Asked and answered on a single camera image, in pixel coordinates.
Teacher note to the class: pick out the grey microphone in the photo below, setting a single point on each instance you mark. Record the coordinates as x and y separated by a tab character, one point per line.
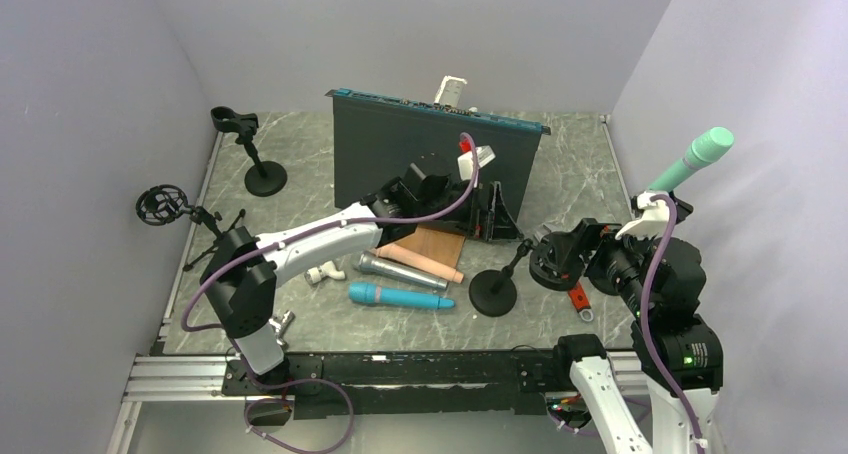
370	263

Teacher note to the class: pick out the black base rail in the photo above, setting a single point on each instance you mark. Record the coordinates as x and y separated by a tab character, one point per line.
409	382

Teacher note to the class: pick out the mint green microphone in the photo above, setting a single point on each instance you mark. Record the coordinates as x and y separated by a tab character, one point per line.
704	151

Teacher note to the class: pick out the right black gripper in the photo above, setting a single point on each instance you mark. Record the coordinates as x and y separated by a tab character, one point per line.
587	234

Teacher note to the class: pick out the black round-base clip stand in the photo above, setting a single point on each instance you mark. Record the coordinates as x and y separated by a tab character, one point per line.
264	178

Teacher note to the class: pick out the blue microphone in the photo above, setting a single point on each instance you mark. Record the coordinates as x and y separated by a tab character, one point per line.
372	294

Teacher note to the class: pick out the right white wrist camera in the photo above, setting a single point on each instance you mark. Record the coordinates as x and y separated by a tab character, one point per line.
656	213

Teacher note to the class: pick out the white plastic faucet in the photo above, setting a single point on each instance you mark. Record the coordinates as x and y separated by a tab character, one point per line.
327	270

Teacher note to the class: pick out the black tripod shock-mount stand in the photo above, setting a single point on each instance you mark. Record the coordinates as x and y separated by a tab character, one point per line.
164	204

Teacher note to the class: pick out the dark grey upright panel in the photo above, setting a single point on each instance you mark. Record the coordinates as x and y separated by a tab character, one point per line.
376	137

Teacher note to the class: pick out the pink microphone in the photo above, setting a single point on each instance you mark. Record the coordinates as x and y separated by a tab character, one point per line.
423	263

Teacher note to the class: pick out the wooden board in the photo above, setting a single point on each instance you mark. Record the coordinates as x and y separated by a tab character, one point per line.
441	246

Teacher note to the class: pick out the black clip stand right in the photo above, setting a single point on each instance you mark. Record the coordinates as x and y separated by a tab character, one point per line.
683	208

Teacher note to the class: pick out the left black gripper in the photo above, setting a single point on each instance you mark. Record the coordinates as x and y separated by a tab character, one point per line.
496	222

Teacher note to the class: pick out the white object behind panel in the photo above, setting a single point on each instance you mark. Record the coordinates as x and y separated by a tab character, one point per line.
450	91

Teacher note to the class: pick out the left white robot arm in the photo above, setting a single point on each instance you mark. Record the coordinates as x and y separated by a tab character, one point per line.
241	279

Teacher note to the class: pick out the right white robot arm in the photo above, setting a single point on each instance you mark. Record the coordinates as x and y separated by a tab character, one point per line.
660	280

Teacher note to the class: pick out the adjustable wrench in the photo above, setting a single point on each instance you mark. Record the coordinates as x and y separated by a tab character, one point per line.
581	303

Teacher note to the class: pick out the chrome metal faucet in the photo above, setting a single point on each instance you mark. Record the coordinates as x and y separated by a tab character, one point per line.
280	324

